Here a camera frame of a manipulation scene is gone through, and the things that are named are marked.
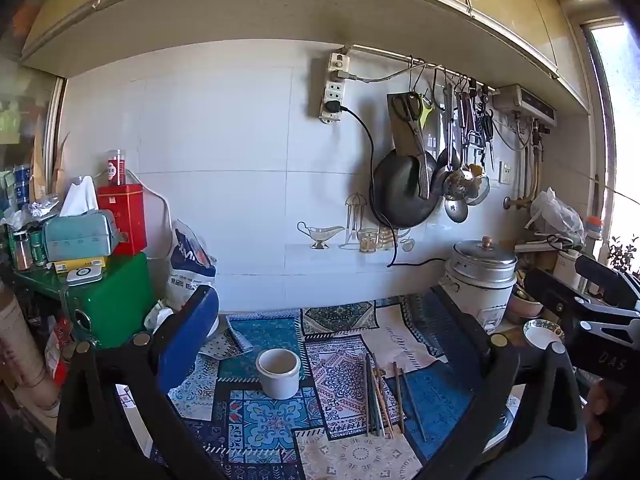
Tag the wooden chopstick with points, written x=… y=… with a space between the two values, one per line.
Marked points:
x=386 y=400
x=398 y=397

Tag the red can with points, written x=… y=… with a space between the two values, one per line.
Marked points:
x=116 y=167

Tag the bottle with orange cap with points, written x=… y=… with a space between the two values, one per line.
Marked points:
x=592 y=235

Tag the glass spice jar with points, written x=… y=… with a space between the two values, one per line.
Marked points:
x=21 y=252

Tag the clear plastic bag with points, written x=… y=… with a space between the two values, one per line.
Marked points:
x=557 y=215

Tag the patterned blue table mat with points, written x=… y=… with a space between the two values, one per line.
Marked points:
x=270 y=420

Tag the white wall socket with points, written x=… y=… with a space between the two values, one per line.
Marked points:
x=506 y=173

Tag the metal hanging rail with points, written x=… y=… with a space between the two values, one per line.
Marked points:
x=390 y=55

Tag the green box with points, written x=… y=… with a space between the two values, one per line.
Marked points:
x=120 y=300

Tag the white wall appliance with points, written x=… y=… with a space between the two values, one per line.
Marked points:
x=525 y=102

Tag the small patterned bowl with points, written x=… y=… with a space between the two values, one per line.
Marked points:
x=542 y=332

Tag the dark brown chopstick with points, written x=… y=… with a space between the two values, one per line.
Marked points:
x=413 y=405

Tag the white jar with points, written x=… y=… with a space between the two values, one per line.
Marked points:
x=565 y=267

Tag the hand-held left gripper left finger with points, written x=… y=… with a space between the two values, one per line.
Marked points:
x=187 y=332

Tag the pink bowl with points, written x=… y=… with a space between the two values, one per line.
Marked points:
x=525 y=307

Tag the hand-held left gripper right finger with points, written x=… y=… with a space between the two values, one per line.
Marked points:
x=460 y=345

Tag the teal tissue box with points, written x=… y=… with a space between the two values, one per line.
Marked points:
x=77 y=237

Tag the red tin box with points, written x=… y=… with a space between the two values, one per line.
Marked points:
x=122 y=220

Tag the dark green chopstick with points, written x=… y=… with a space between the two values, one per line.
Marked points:
x=368 y=395

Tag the black scissors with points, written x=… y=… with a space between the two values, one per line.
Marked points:
x=407 y=107

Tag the small white device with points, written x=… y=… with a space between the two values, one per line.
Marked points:
x=85 y=275

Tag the brass faucet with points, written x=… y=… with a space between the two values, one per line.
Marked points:
x=517 y=202

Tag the metal skimmer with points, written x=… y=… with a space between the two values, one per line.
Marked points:
x=457 y=184

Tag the green peeler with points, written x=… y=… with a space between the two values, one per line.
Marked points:
x=426 y=110

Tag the white blue food bag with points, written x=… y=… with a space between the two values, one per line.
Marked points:
x=190 y=260

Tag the metal ladle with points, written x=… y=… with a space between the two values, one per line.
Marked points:
x=456 y=211

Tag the hanging metal kitchen tools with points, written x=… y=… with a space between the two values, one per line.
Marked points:
x=470 y=115

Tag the window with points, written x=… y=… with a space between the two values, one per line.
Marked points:
x=620 y=135

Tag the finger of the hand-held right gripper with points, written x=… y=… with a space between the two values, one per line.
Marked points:
x=552 y=292

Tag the white ceramic cup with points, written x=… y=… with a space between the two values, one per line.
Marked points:
x=278 y=375

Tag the black wok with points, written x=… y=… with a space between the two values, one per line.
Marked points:
x=400 y=195

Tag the white rice cooker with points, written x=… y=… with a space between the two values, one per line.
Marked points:
x=480 y=285

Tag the yellow upper cabinet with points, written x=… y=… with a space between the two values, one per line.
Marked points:
x=300 y=10

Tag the yellow flat box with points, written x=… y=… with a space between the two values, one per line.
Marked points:
x=80 y=264

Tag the white power strip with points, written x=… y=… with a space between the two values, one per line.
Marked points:
x=334 y=85

